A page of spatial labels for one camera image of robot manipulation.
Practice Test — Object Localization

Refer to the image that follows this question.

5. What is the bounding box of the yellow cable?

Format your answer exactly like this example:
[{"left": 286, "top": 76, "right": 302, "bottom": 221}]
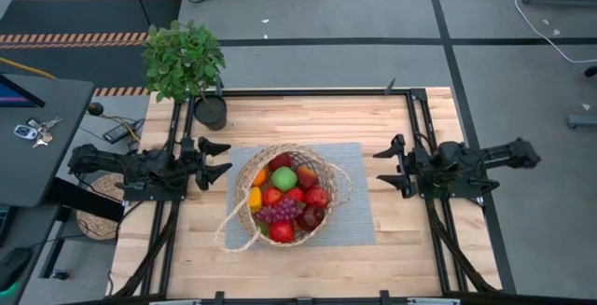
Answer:
[{"left": 0, "top": 56, "right": 57, "bottom": 80}]

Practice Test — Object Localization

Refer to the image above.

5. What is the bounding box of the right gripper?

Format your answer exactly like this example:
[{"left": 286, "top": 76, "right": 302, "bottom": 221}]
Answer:
[{"left": 372, "top": 133, "right": 439, "bottom": 199}]

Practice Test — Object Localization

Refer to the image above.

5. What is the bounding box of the dark red apple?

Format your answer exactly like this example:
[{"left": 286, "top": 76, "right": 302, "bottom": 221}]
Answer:
[{"left": 296, "top": 205, "right": 326, "bottom": 232}]

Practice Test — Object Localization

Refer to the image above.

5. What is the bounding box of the yellow bell pepper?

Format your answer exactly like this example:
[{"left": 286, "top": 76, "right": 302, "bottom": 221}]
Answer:
[{"left": 247, "top": 186, "right": 264, "bottom": 215}]

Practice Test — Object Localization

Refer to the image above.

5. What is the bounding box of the woven wicker basket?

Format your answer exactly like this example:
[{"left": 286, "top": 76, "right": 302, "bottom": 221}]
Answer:
[{"left": 213, "top": 142, "right": 354, "bottom": 254}]

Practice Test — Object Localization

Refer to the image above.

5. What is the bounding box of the dark grey plant pot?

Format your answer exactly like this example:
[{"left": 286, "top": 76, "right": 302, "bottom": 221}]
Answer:
[{"left": 193, "top": 93, "right": 229, "bottom": 132}]

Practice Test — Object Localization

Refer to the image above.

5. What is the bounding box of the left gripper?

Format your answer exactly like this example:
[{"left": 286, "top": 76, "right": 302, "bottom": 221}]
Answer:
[{"left": 176, "top": 135, "right": 233, "bottom": 192}]

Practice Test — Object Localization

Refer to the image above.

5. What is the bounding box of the grey furniture foot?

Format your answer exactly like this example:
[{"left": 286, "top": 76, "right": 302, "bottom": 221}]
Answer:
[{"left": 566, "top": 113, "right": 597, "bottom": 130}]

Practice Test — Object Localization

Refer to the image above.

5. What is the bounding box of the red orange mango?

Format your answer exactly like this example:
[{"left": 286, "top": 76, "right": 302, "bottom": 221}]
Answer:
[{"left": 295, "top": 165, "right": 321, "bottom": 190}]

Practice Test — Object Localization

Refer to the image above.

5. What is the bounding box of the purple grape bunch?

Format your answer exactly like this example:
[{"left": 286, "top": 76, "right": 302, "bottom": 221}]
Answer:
[{"left": 255, "top": 197, "right": 307, "bottom": 225}]

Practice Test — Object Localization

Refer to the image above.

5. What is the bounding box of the computer monitor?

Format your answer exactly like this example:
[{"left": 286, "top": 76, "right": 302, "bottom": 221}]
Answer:
[{"left": 0, "top": 74, "right": 47, "bottom": 109}]

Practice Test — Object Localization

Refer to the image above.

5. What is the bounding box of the black hazard striped floor mat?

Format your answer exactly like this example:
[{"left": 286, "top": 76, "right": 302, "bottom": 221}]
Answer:
[{"left": 0, "top": 0, "right": 184, "bottom": 97}]

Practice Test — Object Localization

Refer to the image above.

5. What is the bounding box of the green apple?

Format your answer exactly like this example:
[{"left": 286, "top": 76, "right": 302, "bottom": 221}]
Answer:
[{"left": 271, "top": 166, "right": 299, "bottom": 193}]

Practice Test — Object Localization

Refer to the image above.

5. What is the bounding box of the black metal table frame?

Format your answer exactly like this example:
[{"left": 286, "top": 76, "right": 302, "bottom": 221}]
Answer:
[{"left": 111, "top": 88, "right": 505, "bottom": 305}]

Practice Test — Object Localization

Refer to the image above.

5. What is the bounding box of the white cable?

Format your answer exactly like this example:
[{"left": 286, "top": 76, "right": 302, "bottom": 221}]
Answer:
[{"left": 484, "top": 0, "right": 597, "bottom": 64}]

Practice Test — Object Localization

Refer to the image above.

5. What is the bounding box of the grey woven placemat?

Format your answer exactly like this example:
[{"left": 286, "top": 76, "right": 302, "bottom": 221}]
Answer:
[{"left": 224, "top": 143, "right": 377, "bottom": 249}]

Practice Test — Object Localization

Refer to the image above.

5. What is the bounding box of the black desk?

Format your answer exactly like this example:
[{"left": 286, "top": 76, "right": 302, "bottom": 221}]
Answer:
[{"left": 0, "top": 74, "right": 96, "bottom": 208}]

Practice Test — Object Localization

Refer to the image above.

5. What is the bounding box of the black power adapter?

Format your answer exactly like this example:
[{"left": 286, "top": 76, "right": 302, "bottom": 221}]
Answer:
[{"left": 102, "top": 118, "right": 146, "bottom": 146}]

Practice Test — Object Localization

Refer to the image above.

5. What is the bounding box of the key bunch with fob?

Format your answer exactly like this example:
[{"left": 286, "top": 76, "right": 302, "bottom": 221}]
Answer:
[{"left": 12, "top": 116, "right": 64, "bottom": 149}]

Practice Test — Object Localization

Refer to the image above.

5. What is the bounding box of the green leafy plant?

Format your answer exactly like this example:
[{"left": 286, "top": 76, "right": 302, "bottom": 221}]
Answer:
[{"left": 140, "top": 19, "right": 228, "bottom": 104}]

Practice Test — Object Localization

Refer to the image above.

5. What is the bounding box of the round woven mat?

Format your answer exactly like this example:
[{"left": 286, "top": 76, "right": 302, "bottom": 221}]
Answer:
[{"left": 76, "top": 173, "right": 127, "bottom": 241}]

